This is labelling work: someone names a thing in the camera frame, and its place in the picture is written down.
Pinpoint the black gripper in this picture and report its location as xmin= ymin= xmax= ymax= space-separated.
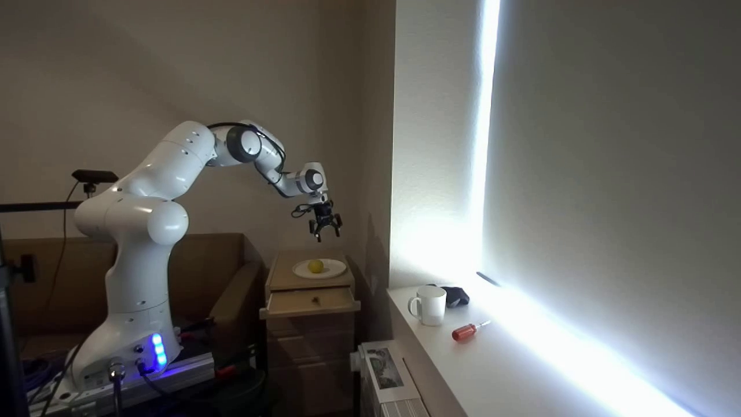
xmin=292 ymin=202 xmax=342 ymax=236

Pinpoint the yellow-orange round fruit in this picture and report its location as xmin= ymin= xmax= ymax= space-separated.
xmin=307 ymin=259 xmax=323 ymax=275

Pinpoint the wooden top drawer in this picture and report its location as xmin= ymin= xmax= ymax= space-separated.
xmin=259 ymin=288 xmax=360 ymax=320

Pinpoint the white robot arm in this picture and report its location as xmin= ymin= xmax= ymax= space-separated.
xmin=70 ymin=122 xmax=342 ymax=387

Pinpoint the robot base controller with lights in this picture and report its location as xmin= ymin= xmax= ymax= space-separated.
xmin=28 ymin=335 xmax=215 ymax=417

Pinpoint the white round plate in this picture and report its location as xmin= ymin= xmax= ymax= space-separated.
xmin=292 ymin=258 xmax=346 ymax=280

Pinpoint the light wooden drawer cabinet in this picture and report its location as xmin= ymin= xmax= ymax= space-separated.
xmin=263 ymin=253 xmax=360 ymax=417

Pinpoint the white mug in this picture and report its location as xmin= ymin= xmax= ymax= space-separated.
xmin=407 ymin=288 xmax=447 ymax=328

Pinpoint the white radiator heater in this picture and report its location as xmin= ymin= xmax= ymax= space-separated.
xmin=352 ymin=341 xmax=428 ymax=417

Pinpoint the white windowsill shelf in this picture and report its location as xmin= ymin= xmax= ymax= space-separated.
xmin=386 ymin=288 xmax=694 ymax=417

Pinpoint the white roller window blind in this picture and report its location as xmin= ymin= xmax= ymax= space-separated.
xmin=392 ymin=0 xmax=741 ymax=417

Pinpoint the brown cardboard box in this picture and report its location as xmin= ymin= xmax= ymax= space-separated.
xmin=5 ymin=235 xmax=263 ymax=358

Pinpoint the red handled screwdriver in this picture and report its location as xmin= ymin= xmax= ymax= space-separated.
xmin=452 ymin=320 xmax=492 ymax=344

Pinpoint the black camera on stand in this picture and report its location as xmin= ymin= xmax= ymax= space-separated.
xmin=72 ymin=170 xmax=118 ymax=193

